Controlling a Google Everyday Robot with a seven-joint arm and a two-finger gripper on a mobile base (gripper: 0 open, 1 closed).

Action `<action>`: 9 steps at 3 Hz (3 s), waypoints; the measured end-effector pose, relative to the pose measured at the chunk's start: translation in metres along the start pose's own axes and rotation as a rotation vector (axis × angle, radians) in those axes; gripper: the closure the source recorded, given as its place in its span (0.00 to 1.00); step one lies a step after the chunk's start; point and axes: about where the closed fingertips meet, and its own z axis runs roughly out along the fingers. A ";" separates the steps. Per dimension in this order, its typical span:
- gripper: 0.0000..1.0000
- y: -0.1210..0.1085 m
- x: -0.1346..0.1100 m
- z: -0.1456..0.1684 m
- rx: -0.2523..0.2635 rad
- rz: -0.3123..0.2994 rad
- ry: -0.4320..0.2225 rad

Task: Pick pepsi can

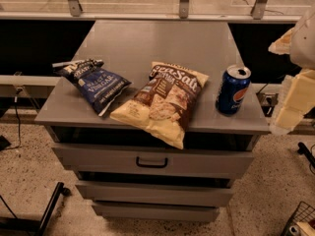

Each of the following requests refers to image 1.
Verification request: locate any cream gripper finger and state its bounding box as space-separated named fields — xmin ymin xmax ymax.
xmin=270 ymin=106 xmax=305 ymax=136
xmin=268 ymin=29 xmax=293 ymax=55

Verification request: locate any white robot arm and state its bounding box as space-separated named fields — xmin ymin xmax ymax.
xmin=268 ymin=5 xmax=315 ymax=135

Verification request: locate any blue pepsi can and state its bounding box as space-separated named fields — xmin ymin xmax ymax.
xmin=216 ymin=65 xmax=251 ymax=115

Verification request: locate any black stand right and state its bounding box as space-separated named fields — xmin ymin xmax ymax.
xmin=297 ymin=143 xmax=315 ymax=168

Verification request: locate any yellow sea salt chip bag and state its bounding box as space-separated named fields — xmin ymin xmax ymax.
xmin=110 ymin=62 xmax=209 ymax=149

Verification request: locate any grey drawer cabinet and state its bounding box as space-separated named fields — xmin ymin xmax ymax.
xmin=34 ymin=19 xmax=271 ymax=223

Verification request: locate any blue salt vinegar chip bag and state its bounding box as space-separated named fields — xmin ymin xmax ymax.
xmin=52 ymin=59 xmax=131 ymax=116

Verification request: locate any bottom grey drawer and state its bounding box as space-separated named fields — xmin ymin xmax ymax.
xmin=92 ymin=202 xmax=220 ymax=222

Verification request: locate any grey drawer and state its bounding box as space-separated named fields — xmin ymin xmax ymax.
xmin=76 ymin=181 xmax=232 ymax=207
xmin=92 ymin=202 xmax=220 ymax=222
xmin=52 ymin=144 xmax=253 ymax=179

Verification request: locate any top grey drawer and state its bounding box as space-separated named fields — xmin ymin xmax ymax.
xmin=52 ymin=144 xmax=253 ymax=179

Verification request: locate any middle grey drawer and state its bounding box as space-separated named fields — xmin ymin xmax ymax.
xmin=76 ymin=181 xmax=232 ymax=207

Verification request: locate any black metal stand left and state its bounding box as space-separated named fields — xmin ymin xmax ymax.
xmin=0 ymin=182 xmax=71 ymax=236

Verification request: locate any black wire basket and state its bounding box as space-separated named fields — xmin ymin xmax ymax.
xmin=281 ymin=202 xmax=315 ymax=236

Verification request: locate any black drawer handle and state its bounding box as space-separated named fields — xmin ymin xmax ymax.
xmin=136 ymin=156 xmax=168 ymax=169

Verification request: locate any metal railing frame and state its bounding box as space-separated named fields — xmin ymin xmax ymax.
xmin=0 ymin=0 xmax=315 ymax=19

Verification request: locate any black cable left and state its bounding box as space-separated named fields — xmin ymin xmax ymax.
xmin=4 ymin=86 xmax=25 ymax=151

